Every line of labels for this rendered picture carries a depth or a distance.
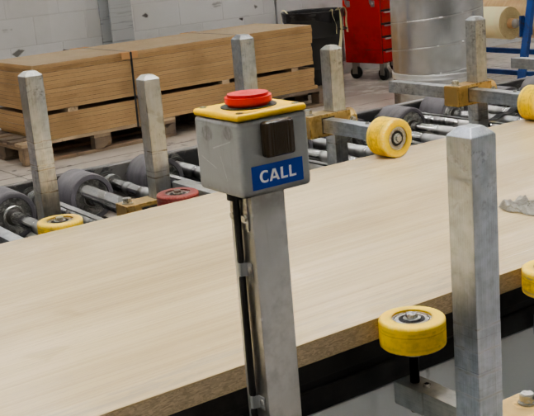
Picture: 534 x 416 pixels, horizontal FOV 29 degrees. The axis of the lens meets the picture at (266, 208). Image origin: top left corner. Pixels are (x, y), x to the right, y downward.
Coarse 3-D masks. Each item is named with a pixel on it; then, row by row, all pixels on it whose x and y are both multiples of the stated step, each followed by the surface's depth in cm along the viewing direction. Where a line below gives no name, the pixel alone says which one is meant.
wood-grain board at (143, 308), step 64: (512, 128) 231; (320, 192) 188; (384, 192) 184; (512, 192) 177; (0, 256) 165; (64, 256) 162; (128, 256) 159; (192, 256) 156; (320, 256) 151; (384, 256) 149; (448, 256) 146; (512, 256) 144; (0, 320) 136; (64, 320) 133; (128, 320) 132; (192, 320) 130; (320, 320) 126; (0, 384) 115; (64, 384) 114; (128, 384) 112; (192, 384) 111
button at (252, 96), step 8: (232, 96) 86; (240, 96) 85; (248, 96) 85; (256, 96) 86; (264, 96) 86; (232, 104) 86; (240, 104) 85; (248, 104) 85; (256, 104) 86; (264, 104) 86
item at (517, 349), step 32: (448, 320) 135; (512, 320) 142; (352, 352) 126; (384, 352) 129; (448, 352) 136; (512, 352) 143; (320, 384) 125; (352, 384) 127; (384, 384) 130; (448, 384) 137; (512, 384) 144
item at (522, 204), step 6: (522, 198) 166; (504, 204) 167; (510, 204) 167; (516, 204) 165; (522, 204) 166; (528, 204) 164; (510, 210) 165; (516, 210) 165; (522, 210) 164; (528, 210) 163
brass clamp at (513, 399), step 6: (516, 396) 117; (504, 402) 116; (510, 402) 116; (516, 402) 115; (504, 408) 114; (510, 408) 114; (516, 408) 114; (522, 408) 114; (528, 408) 114; (504, 414) 113; (510, 414) 113; (516, 414) 113; (522, 414) 112; (528, 414) 112
